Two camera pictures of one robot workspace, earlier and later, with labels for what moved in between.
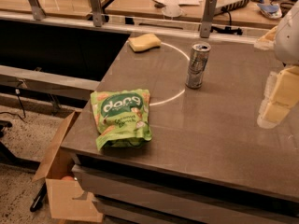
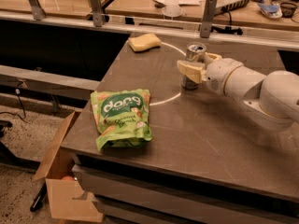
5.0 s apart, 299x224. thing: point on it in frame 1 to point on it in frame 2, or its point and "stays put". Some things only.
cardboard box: [69, 199] stays put
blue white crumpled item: [271, 10] stays put
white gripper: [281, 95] to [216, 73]
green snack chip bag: [121, 118] stays put
